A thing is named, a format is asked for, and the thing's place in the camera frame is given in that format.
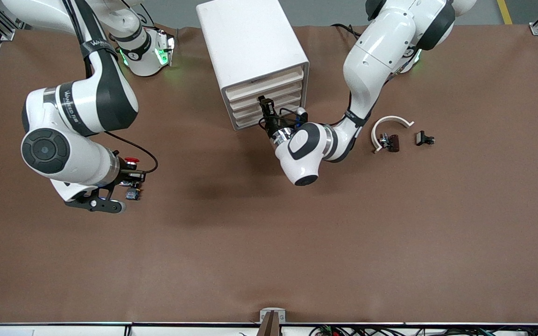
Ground brown table cover sheet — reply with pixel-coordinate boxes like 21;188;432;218
0;23;538;325

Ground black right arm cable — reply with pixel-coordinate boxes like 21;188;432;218
105;132;159;174

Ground black base cable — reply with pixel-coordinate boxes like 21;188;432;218
332;23;361;40

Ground white curved plastic ring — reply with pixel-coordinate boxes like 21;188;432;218
372;115;415;154

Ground white table edge rail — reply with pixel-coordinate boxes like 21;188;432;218
0;322;538;336

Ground aluminium bracket with post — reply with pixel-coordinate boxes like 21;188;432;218
256;308;286;336

